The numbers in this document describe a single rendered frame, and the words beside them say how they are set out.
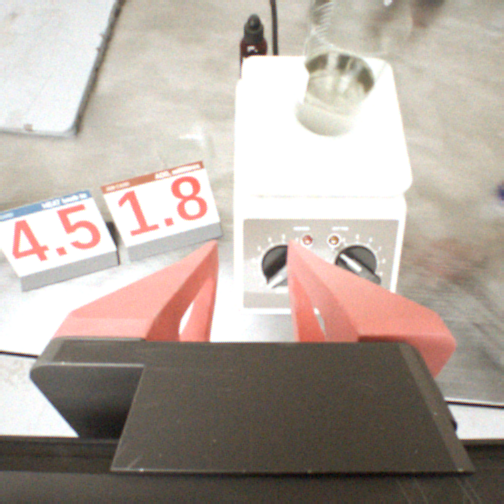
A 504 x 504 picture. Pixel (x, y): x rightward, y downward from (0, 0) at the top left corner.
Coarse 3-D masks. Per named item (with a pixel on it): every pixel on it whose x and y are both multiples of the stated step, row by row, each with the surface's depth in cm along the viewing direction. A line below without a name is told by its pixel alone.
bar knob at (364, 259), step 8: (352, 248) 21; (360, 248) 21; (344, 256) 20; (352, 256) 20; (360, 256) 21; (368, 256) 21; (336, 264) 21; (344, 264) 20; (352, 264) 20; (360, 264) 20; (368, 264) 21; (376, 264) 22; (352, 272) 22; (360, 272) 20; (368, 272) 20; (368, 280) 20; (376, 280) 20
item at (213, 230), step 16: (208, 192) 26; (112, 208) 25; (192, 224) 27; (208, 224) 27; (128, 240) 26; (144, 240) 27; (160, 240) 27; (176, 240) 27; (192, 240) 27; (144, 256) 26
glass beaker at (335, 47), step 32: (320, 0) 15; (352, 0) 16; (384, 0) 15; (320, 32) 14; (352, 32) 17; (384, 32) 16; (320, 64) 15; (352, 64) 14; (384, 64) 15; (320, 96) 17; (352, 96) 16; (320, 128) 19; (352, 128) 19
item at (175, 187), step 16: (176, 176) 25; (192, 176) 25; (128, 192) 25; (144, 192) 25; (160, 192) 25; (176, 192) 26; (192, 192) 26; (128, 208) 25; (144, 208) 26; (160, 208) 26; (176, 208) 26; (192, 208) 26; (208, 208) 27; (128, 224) 26; (144, 224) 26; (160, 224) 26; (176, 224) 27
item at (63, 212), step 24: (24, 216) 24; (48, 216) 24; (72, 216) 25; (96, 216) 25; (0, 240) 24; (24, 240) 25; (48, 240) 25; (72, 240) 25; (96, 240) 26; (24, 264) 25
